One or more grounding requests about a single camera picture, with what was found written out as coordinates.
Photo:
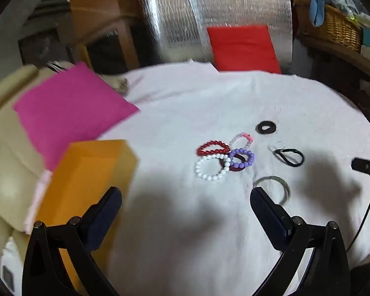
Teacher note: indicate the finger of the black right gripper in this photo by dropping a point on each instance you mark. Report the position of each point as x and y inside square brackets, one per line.
[361, 165]

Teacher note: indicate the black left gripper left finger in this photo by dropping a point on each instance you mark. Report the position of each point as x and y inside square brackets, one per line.
[44, 271]

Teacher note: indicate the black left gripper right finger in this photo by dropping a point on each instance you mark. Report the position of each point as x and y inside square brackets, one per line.
[327, 271]

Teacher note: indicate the grey green bangle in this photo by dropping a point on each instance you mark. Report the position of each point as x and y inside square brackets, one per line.
[272, 183]

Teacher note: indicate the thick black hair scrunchie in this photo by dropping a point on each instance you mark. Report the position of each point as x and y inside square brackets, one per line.
[266, 127]

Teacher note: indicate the cream leather sofa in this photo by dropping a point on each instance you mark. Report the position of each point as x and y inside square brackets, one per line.
[22, 173]

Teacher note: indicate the orange cardboard tray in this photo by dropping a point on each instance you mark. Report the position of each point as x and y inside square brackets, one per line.
[86, 172]

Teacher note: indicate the wicker basket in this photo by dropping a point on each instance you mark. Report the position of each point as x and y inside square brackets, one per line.
[336, 27]

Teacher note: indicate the magenta cushion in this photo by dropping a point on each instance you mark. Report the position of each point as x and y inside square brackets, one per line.
[73, 105]

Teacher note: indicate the red cushion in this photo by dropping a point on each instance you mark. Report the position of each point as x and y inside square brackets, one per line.
[243, 48]

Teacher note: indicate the blue cloth in basket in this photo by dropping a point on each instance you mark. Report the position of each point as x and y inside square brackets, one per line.
[317, 12]

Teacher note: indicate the silver foil insulation panel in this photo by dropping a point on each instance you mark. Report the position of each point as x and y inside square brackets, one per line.
[178, 28]

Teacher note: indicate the wooden cabinet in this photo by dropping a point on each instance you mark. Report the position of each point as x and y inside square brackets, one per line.
[93, 18]

